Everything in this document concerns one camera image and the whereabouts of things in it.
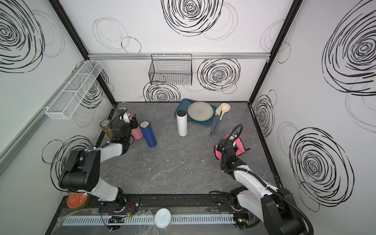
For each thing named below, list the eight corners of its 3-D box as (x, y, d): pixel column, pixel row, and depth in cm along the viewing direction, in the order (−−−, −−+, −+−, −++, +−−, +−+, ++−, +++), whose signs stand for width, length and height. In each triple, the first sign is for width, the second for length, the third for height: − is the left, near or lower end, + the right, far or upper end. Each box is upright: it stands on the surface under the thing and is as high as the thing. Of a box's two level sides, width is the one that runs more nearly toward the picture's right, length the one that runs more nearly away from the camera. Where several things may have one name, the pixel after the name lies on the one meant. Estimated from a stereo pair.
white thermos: (178, 137, 102) (176, 117, 85) (178, 129, 106) (176, 108, 89) (187, 137, 102) (186, 117, 85) (187, 129, 106) (186, 108, 89)
